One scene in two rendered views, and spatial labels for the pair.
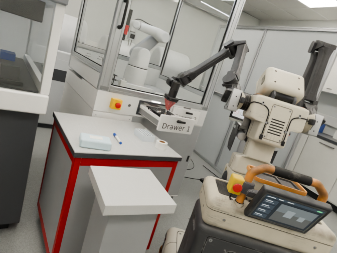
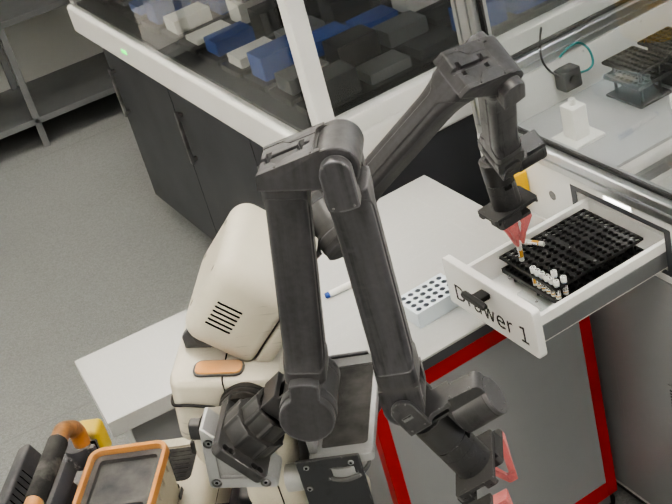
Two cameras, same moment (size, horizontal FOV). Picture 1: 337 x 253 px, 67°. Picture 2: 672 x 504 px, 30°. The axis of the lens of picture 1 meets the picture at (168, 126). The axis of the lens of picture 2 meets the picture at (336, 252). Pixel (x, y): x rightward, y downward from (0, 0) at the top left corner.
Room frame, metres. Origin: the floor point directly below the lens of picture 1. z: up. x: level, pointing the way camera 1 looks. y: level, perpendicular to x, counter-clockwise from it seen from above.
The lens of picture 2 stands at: (1.93, -2.04, 2.29)
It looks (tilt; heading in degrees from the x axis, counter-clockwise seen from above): 31 degrees down; 104
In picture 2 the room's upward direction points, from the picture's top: 16 degrees counter-clockwise
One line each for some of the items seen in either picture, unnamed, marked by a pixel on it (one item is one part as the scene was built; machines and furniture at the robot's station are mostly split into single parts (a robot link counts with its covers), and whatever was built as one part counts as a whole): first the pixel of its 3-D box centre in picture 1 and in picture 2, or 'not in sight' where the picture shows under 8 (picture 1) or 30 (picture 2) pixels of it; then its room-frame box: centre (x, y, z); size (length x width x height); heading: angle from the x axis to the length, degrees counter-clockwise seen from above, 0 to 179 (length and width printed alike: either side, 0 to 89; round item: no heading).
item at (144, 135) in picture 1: (144, 135); (430, 300); (1.56, 0.13, 0.78); 0.12 x 0.08 x 0.04; 38
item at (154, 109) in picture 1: (161, 115); (572, 260); (1.87, 0.07, 0.87); 0.22 x 0.18 x 0.06; 37
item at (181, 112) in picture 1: (185, 115); not in sight; (2.15, -0.11, 0.87); 0.29 x 0.02 x 0.11; 127
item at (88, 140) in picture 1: (95, 141); not in sight; (1.20, 0.32, 0.78); 0.15 x 0.10 x 0.04; 115
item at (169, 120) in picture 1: (176, 124); (492, 304); (1.71, -0.05, 0.87); 0.29 x 0.02 x 0.11; 127
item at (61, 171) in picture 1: (101, 188); (430, 399); (1.48, 0.29, 0.38); 0.62 x 0.58 x 0.76; 127
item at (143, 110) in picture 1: (161, 116); (576, 260); (1.88, 0.08, 0.86); 0.40 x 0.26 x 0.06; 37
